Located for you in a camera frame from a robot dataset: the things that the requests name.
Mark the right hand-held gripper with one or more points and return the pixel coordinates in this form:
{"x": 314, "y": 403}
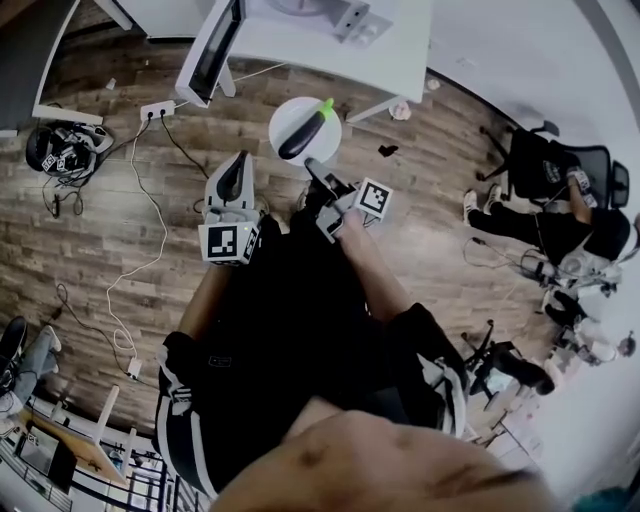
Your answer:
{"x": 372, "y": 197}

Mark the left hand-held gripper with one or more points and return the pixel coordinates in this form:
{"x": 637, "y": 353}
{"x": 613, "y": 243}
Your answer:
{"x": 227, "y": 245}

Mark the white round plate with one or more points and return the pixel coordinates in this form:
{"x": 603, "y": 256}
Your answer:
{"x": 325, "y": 145}

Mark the dark purple eggplant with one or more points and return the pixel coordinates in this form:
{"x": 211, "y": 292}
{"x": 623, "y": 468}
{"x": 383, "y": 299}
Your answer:
{"x": 300, "y": 135}

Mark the person's right forearm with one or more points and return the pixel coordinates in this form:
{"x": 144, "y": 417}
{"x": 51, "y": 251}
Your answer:
{"x": 372, "y": 270}

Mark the person's left forearm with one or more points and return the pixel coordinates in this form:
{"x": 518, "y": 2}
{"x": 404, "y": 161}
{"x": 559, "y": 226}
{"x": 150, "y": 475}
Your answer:
{"x": 205, "y": 300}

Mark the person's right white shoe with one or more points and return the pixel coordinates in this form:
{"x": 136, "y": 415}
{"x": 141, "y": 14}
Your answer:
{"x": 303, "y": 200}

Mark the black scrap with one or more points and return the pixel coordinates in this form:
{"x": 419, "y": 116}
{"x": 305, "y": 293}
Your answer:
{"x": 388, "y": 150}

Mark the crumpled paper ball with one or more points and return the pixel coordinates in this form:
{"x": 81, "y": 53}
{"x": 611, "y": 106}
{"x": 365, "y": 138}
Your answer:
{"x": 401, "y": 111}
{"x": 433, "y": 84}

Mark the white power strip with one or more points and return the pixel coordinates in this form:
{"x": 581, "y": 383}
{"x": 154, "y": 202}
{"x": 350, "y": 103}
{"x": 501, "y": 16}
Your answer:
{"x": 157, "y": 110}

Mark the white table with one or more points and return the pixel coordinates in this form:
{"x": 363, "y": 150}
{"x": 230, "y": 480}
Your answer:
{"x": 325, "y": 65}

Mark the person's black clothed body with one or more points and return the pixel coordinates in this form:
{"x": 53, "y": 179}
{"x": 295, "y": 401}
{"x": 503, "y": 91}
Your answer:
{"x": 290, "y": 325}

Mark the black equipment pile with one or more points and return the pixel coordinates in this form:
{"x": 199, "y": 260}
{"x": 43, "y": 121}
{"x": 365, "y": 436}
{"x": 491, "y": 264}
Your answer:
{"x": 60, "y": 150}

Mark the plain white desk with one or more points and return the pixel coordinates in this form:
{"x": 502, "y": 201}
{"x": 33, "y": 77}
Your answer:
{"x": 165, "y": 20}

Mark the white power adapter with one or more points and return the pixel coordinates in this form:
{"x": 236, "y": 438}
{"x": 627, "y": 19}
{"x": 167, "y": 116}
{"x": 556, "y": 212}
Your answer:
{"x": 135, "y": 368}

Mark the black office chair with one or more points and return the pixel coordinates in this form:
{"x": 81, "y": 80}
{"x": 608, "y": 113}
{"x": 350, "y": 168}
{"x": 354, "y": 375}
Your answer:
{"x": 520, "y": 370}
{"x": 535, "y": 160}

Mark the dark-topped white desk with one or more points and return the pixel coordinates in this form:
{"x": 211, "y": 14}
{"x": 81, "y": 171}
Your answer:
{"x": 25, "y": 50}

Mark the person's face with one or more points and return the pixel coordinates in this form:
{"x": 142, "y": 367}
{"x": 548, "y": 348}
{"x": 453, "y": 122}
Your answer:
{"x": 375, "y": 460}

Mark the wooden desk with white legs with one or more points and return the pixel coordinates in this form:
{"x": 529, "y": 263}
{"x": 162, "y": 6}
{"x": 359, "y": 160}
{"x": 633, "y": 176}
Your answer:
{"x": 80, "y": 440}

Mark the black metal railing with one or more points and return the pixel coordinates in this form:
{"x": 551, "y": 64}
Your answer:
{"x": 145, "y": 480}

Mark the black monitor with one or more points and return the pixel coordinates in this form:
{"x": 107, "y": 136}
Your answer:
{"x": 45, "y": 460}

